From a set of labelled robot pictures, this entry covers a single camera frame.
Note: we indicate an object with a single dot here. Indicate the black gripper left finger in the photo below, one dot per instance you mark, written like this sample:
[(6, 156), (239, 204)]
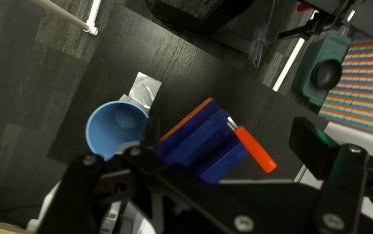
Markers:
[(82, 190)]

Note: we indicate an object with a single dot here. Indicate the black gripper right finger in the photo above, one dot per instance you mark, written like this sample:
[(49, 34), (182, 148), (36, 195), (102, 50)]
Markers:
[(341, 190)]

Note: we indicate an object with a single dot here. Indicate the large blue plastic cup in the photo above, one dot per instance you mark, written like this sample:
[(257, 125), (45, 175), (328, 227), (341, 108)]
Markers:
[(111, 127)]

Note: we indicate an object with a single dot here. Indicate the blue rack with orange side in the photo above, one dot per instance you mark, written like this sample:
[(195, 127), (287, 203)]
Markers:
[(198, 138)]

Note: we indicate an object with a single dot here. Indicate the white bar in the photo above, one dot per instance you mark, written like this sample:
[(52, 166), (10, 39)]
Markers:
[(287, 65)]

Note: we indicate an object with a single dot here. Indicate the black tripod stand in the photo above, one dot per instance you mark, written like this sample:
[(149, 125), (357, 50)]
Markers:
[(310, 26)]

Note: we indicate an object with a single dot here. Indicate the green camera device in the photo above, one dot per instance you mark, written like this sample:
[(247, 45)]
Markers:
[(323, 65)]

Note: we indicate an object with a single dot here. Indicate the white pipe frame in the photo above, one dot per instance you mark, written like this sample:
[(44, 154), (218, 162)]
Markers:
[(63, 14)]

